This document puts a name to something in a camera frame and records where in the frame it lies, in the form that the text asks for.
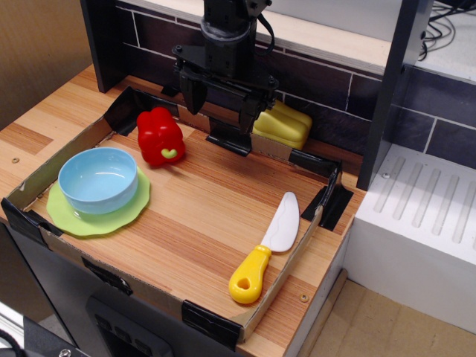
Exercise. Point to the dark left vertical post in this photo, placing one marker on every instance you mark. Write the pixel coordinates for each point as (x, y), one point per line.
(104, 35)

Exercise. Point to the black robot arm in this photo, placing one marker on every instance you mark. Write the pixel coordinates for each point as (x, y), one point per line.
(236, 16)

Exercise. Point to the black toy oven front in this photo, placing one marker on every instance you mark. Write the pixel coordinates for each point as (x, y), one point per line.
(103, 320)

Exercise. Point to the cardboard tray border with tape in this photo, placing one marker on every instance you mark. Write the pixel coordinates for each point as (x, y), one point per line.
(205, 213)

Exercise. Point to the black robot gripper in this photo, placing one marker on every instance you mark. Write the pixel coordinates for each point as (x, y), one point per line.
(227, 62)

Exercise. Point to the white toy sink drainboard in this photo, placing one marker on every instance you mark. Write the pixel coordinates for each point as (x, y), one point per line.
(413, 236)

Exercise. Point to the light green plastic plate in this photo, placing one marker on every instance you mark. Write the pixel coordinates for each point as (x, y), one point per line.
(75, 223)

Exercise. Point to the toy knife yellow handle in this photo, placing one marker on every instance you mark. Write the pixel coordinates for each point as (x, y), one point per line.
(246, 283)

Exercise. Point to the yellow toy bell pepper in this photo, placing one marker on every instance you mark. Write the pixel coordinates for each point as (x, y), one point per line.
(284, 124)

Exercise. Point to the light blue plastic bowl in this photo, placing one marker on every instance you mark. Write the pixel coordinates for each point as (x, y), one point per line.
(99, 180)

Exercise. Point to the red toy bell pepper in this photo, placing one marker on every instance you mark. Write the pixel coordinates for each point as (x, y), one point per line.
(159, 137)

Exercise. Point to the dark grey vertical post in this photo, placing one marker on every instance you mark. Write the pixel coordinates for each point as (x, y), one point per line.
(404, 52)

